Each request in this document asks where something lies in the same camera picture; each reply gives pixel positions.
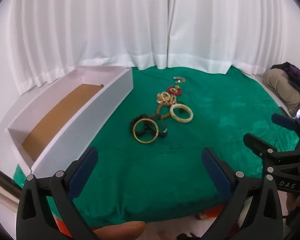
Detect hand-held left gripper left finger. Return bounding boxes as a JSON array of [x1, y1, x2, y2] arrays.
[[16, 146, 99, 240]]

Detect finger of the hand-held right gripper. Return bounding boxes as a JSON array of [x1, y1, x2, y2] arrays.
[[243, 133, 300, 174], [271, 113, 300, 144]]

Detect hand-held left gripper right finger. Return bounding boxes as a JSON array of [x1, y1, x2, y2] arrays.
[[201, 147, 283, 240]]

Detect white drawer box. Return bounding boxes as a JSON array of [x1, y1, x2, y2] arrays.
[[7, 66, 135, 178]]

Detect white jade bangle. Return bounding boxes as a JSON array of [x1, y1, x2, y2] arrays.
[[169, 103, 194, 124]]

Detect dark grey bangle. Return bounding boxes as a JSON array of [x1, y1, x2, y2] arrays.
[[149, 113, 169, 139]]

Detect gold bangle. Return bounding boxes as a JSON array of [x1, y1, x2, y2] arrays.
[[133, 118, 159, 145]]

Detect black bead bracelet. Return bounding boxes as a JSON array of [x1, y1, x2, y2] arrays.
[[130, 114, 153, 137]]

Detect red bracelet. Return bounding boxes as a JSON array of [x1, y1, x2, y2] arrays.
[[167, 85, 183, 96]]

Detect person's right hand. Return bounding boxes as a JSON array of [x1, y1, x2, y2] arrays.
[[286, 194, 300, 217]]

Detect person's left hand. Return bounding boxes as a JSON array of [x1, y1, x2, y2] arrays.
[[92, 221, 146, 240]]

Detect person's leg beige trousers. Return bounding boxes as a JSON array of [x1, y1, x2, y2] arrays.
[[262, 69, 300, 121]]

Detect orange patterned cloth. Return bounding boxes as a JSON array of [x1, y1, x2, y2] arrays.
[[194, 203, 227, 221]]

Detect dark purple bag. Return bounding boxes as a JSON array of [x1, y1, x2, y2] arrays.
[[271, 62, 300, 98]]

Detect green velvet cloth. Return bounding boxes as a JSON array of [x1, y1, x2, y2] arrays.
[[12, 65, 300, 230]]

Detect white curtain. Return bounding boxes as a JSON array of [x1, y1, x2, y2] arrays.
[[0, 0, 300, 96]]

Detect tan bead necklace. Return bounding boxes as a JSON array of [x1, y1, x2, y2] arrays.
[[155, 99, 186, 120]]

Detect gold chain necklace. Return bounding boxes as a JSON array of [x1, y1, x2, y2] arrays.
[[156, 92, 178, 106]]

